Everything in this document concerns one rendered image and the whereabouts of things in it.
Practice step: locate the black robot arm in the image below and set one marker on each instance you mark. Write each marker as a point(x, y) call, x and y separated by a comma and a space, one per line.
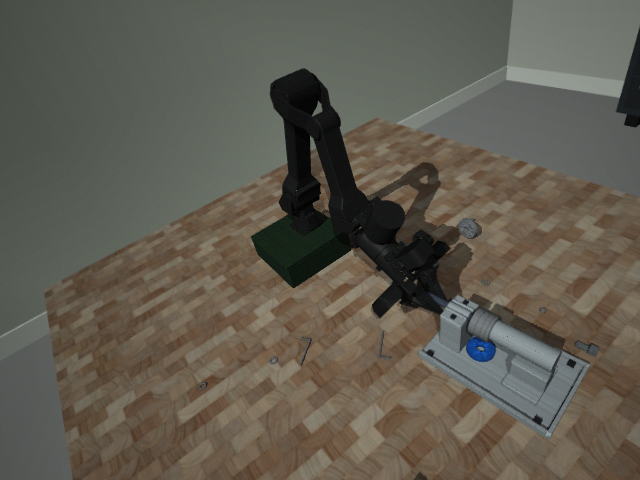
point(295, 97)

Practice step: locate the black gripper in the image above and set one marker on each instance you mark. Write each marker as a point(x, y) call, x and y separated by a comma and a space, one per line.
point(408, 291)

